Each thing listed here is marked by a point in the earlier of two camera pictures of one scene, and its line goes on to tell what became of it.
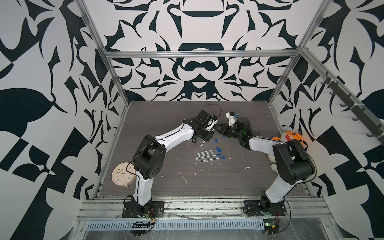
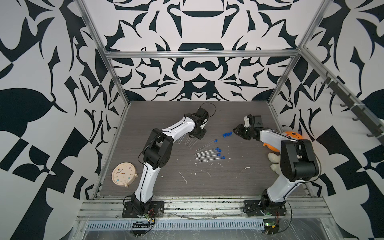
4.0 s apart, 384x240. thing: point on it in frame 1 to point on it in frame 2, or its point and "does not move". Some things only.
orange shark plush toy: [289, 136] does not move
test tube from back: [215, 141] does not move
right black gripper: [223, 130] to [239, 131]
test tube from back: [217, 149] does not move
